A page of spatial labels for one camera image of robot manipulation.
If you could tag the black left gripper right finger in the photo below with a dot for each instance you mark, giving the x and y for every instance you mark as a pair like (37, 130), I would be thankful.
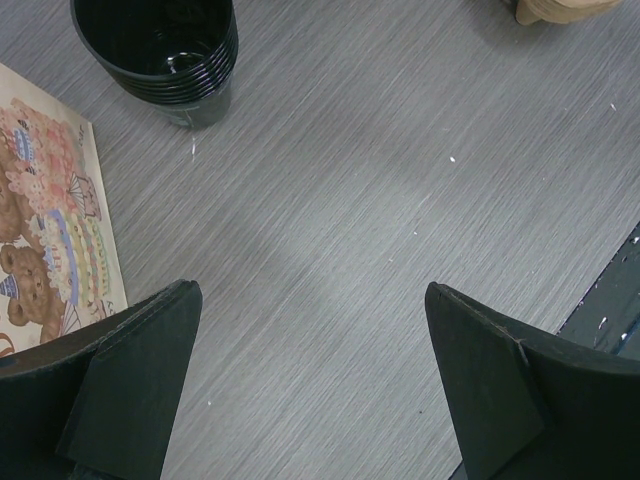
(526, 404)

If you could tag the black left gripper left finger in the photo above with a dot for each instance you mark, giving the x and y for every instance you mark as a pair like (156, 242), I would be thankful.
(100, 403)

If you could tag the printed paper takeout bag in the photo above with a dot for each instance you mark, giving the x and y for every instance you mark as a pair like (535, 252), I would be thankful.
(59, 265)

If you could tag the black coffee cup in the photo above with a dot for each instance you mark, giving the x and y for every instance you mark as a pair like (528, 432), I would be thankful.
(176, 55)

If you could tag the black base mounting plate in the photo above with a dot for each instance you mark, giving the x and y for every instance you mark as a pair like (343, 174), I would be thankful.
(607, 317)

